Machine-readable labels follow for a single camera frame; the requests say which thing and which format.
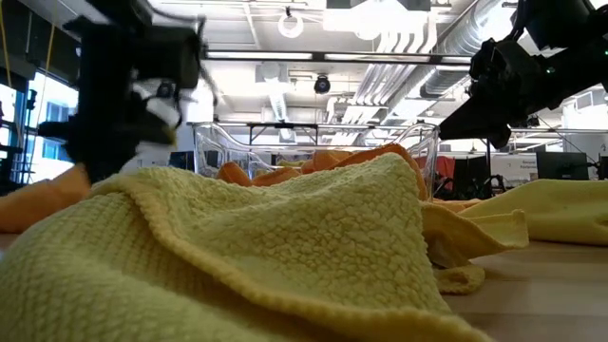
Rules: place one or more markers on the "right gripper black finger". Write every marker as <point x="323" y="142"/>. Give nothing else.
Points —
<point x="470" y="123"/>
<point x="501" y="140"/>

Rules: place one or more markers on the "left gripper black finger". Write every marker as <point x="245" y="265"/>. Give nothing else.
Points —
<point x="104" y="161"/>

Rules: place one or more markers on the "orange microfiber towel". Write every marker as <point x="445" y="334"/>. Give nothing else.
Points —
<point x="275" y="176"/>
<point x="38" y="204"/>
<point x="233" y="175"/>
<point x="325" y="160"/>
<point x="370" y="152"/>

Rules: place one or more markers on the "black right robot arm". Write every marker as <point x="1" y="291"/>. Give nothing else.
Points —
<point x="570" y="24"/>

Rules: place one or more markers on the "pale yellow microfiber towel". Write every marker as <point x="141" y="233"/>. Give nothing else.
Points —
<point x="237" y="261"/>

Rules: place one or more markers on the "red cloth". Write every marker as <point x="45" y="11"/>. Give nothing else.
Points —
<point x="444" y="168"/>

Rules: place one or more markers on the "black computer monitor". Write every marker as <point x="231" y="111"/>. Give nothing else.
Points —
<point x="604" y="167"/>
<point x="180" y="160"/>
<point x="563" y="165"/>

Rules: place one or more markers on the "dark shelf rack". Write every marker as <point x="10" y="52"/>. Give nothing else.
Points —
<point x="7" y="166"/>

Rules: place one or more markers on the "clear plastic basket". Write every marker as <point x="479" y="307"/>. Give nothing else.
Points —
<point x="209" y="147"/>

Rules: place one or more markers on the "silver ventilation duct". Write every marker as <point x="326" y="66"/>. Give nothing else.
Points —
<point x="456" y="43"/>

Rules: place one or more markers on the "blue window frame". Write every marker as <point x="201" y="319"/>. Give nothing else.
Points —
<point x="19" y="123"/>

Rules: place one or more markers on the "black overhead frame bar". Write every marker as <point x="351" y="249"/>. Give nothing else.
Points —
<point x="261" y="55"/>

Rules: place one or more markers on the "black round overhead camera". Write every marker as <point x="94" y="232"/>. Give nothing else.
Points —
<point x="322" y="84"/>

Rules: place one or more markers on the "black metal table frame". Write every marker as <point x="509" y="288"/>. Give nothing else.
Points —
<point x="285" y="126"/>

